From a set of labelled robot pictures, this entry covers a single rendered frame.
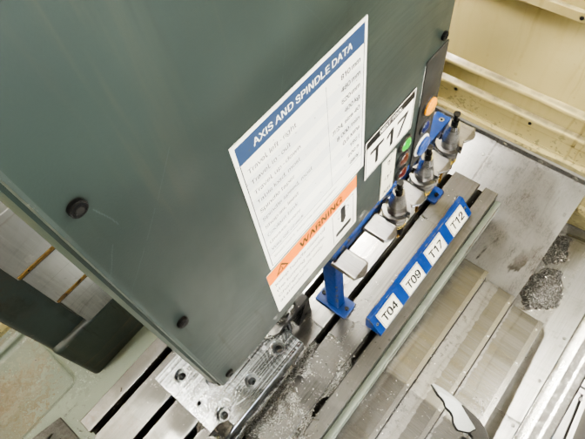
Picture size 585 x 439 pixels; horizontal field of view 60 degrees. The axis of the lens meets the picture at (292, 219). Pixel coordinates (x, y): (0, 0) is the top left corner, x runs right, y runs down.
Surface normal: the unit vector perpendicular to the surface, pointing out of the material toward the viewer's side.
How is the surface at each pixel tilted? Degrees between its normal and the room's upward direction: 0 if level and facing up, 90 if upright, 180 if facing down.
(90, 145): 90
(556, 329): 17
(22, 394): 0
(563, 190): 24
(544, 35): 90
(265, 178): 90
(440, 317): 7
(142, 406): 0
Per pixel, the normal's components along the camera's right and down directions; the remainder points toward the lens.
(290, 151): 0.77, 0.52
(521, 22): -0.63, 0.70
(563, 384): -0.11, -0.49
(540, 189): -0.35, -0.16
